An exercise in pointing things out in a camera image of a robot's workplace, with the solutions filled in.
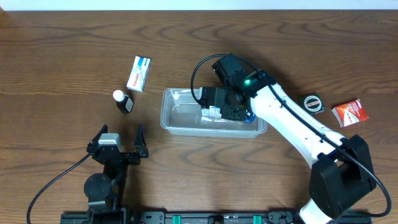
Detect blue Kool Fever box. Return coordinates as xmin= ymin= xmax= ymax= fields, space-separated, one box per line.
xmin=201 ymin=106 xmax=256 ymax=123

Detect green round-logo small box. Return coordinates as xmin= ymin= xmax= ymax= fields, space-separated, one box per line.
xmin=299 ymin=93 xmax=325 ymax=115

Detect dark bottle white cap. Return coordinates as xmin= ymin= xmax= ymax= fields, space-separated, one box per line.
xmin=113 ymin=90 xmax=134 ymax=114

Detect clear plastic container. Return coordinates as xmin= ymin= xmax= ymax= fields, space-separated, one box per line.
xmin=160 ymin=88 xmax=267 ymax=138

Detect white Panadol box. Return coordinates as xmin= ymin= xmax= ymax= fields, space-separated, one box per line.
xmin=126 ymin=56 xmax=152 ymax=92

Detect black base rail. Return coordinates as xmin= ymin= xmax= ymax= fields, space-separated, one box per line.
xmin=60 ymin=210 xmax=373 ymax=224

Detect red white packet box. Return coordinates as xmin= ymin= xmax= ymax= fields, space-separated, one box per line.
xmin=331 ymin=99 xmax=369 ymax=128

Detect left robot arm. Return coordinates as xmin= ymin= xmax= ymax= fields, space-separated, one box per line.
xmin=84 ymin=125 xmax=149 ymax=223

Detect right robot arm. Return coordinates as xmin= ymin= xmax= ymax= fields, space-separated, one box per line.
xmin=212 ymin=54 xmax=376 ymax=223

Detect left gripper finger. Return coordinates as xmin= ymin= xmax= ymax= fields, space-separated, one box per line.
xmin=90 ymin=124 xmax=108 ymax=145
xmin=134 ymin=124 xmax=147 ymax=152

